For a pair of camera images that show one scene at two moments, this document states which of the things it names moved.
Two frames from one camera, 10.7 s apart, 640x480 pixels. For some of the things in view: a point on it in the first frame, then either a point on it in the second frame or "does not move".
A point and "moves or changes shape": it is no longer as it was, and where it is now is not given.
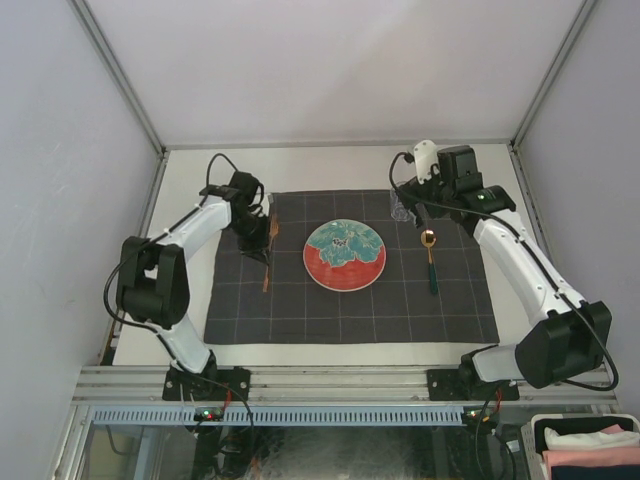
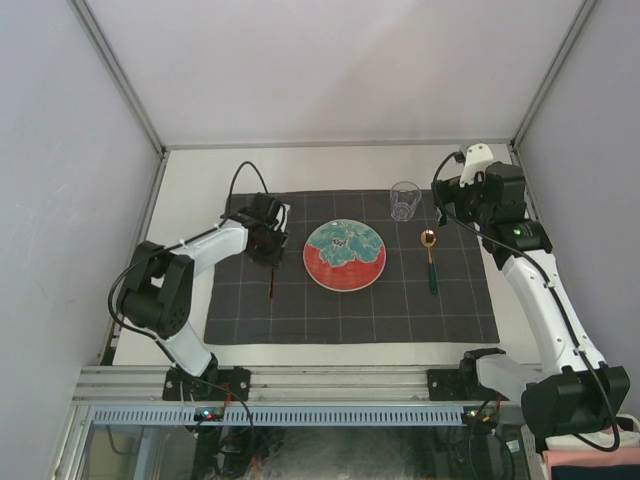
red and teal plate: x=344 y=255 does not move
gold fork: x=274 y=227 moves or changes shape
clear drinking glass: x=398 y=210 does not move
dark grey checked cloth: x=434 y=287 does not move
